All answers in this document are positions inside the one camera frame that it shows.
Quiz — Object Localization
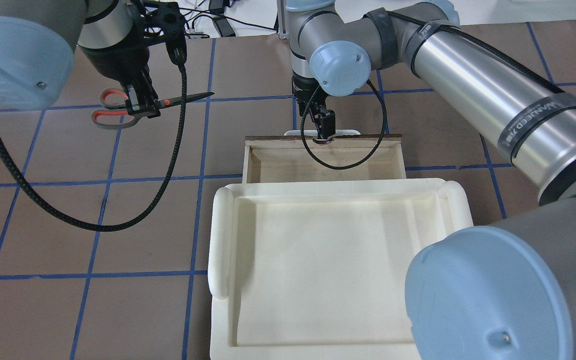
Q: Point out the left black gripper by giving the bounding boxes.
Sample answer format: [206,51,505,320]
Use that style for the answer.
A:
[78,43,161,119]

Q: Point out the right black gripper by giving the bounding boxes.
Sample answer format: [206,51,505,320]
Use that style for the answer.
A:
[291,72,336,142]

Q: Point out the orange grey handled scissors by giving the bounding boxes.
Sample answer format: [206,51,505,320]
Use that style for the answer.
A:
[91,88,215,130]

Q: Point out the dark wooden drawer cabinet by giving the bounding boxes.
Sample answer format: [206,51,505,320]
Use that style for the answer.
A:
[242,134,407,183]

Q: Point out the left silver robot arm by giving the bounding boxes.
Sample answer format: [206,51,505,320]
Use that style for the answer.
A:
[0,0,158,116]

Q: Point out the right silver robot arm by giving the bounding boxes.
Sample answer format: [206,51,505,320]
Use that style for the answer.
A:
[284,0,576,360]

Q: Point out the white plastic tray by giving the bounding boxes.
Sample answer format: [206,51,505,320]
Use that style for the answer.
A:
[207,178,473,360]

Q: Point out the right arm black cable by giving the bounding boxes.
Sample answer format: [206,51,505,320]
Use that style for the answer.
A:
[308,80,388,170]

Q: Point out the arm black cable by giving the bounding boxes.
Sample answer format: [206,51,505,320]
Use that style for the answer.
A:
[0,30,189,232]
[308,80,388,170]

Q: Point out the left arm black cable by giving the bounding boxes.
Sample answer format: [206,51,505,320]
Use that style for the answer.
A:
[0,30,189,232]

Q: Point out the aluminium frame post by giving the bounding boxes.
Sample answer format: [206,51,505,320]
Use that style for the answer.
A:
[276,0,290,40]

